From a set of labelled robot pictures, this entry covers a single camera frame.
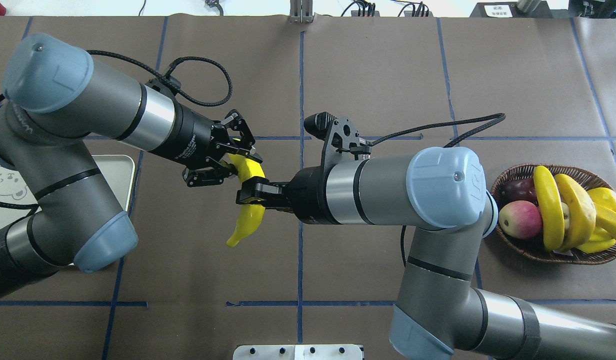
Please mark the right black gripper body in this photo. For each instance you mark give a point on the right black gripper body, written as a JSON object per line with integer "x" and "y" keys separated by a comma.
{"x": 309, "y": 196}

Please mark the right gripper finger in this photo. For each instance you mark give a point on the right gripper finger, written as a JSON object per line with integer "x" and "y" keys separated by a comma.
{"x": 261, "y": 191}

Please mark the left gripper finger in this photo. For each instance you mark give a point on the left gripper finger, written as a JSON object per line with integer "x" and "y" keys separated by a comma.
{"x": 232, "y": 135}
{"x": 214, "y": 175}

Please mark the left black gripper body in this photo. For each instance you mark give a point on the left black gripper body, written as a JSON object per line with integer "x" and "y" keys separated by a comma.
{"x": 192, "y": 134}

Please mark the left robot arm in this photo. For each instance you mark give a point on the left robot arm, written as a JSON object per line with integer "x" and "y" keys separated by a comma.
{"x": 54, "y": 95}

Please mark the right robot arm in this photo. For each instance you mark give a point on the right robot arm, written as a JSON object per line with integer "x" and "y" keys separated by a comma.
{"x": 442, "y": 193}

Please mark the white bear tray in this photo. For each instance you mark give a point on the white bear tray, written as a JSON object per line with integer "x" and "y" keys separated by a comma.
{"x": 118, "y": 170}

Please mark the red-green apple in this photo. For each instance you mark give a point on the red-green apple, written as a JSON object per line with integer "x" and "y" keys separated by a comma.
{"x": 520, "y": 219}

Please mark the dark purple fruit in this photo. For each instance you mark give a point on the dark purple fruit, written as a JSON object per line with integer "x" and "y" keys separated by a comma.
{"x": 522, "y": 189}

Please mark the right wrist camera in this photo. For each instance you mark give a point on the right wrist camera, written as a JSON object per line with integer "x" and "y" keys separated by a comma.
{"x": 341, "y": 140}

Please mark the aluminium frame post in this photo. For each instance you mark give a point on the aluminium frame post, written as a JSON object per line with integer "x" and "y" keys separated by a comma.
{"x": 301, "y": 11}

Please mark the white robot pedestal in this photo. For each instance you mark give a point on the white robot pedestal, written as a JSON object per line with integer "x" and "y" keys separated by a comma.
{"x": 299, "y": 352}

